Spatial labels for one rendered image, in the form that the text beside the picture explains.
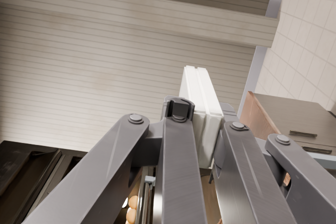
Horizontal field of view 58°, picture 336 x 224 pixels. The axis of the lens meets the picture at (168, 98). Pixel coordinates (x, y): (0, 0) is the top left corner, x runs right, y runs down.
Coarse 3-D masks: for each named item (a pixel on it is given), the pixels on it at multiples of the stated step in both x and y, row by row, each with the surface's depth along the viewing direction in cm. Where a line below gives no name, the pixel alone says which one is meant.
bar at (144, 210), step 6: (312, 156) 119; (318, 156) 120; (324, 156) 121; (330, 156) 122; (318, 162) 120; (324, 162) 119; (330, 162) 119; (330, 168) 121; (144, 180) 124; (150, 180) 124; (144, 186) 121; (150, 186) 125; (144, 192) 118; (144, 198) 115; (144, 204) 112; (144, 210) 109; (144, 216) 106; (138, 222) 105; (144, 222) 104
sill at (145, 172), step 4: (144, 168) 194; (148, 168) 195; (144, 172) 190; (144, 176) 187; (140, 184) 179; (140, 188) 176; (140, 192) 173; (140, 196) 170; (140, 200) 167; (140, 204) 164; (136, 212) 158; (136, 216) 156; (136, 220) 153
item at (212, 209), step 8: (200, 176) 198; (208, 176) 197; (208, 184) 190; (208, 192) 183; (208, 200) 177; (216, 200) 176; (208, 208) 171; (216, 208) 170; (208, 216) 166; (216, 216) 165
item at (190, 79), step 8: (184, 72) 19; (192, 72) 18; (184, 80) 18; (192, 80) 17; (184, 88) 18; (192, 88) 16; (200, 88) 16; (184, 96) 17; (192, 96) 15; (200, 96) 15; (200, 104) 14; (200, 112) 14; (192, 120) 14; (200, 120) 14; (200, 128) 14; (200, 136) 14
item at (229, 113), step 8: (224, 104) 17; (224, 112) 16; (232, 112) 16; (224, 120) 15; (232, 120) 15; (216, 144) 14; (264, 144) 13; (216, 152) 14; (224, 152) 13; (264, 152) 13; (216, 160) 14; (272, 160) 12; (272, 168) 13; (280, 168) 13; (280, 176) 13; (280, 184) 13
